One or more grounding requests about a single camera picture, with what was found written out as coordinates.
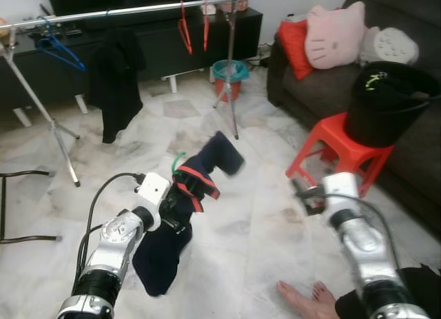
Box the red plastic stool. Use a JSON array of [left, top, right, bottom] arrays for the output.
[[285, 112, 395, 197]]

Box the green plastic hanger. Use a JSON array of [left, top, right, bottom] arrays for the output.
[[170, 151, 188, 174]]

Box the dark grey fabric sofa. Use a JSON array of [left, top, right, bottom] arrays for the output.
[[267, 0, 441, 240]]

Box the black TV console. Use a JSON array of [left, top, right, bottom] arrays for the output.
[[0, 8, 264, 113]]

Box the black plastic bucket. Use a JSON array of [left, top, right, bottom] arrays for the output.
[[344, 61, 441, 149]]

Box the silver metal clothes rack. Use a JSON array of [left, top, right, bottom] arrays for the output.
[[0, 0, 250, 189]]

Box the grey round creature cushion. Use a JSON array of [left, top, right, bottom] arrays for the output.
[[360, 26, 420, 66]]

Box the pink cat face cushion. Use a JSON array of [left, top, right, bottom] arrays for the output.
[[304, 1, 367, 70]]

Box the navy polo shirt red trim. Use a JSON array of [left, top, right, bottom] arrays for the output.
[[131, 131, 245, 297]]

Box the red cushion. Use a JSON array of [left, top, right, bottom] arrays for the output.
[[277, 19, 314, 81]]

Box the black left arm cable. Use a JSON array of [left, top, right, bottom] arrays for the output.
[[72, 171, 147, 292]]

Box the orange bin teal liner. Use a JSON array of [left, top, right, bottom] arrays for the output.
[[212, 59, 250, 103]]

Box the blue plastic hanger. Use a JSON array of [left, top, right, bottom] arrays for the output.
[[34, 17, 87, 73]]

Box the person's bare foot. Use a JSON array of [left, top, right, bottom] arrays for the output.
[[276, 280, 342, 319]]

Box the black shirt green print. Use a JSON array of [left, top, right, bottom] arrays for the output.
[[358, 68, 431, 99]]

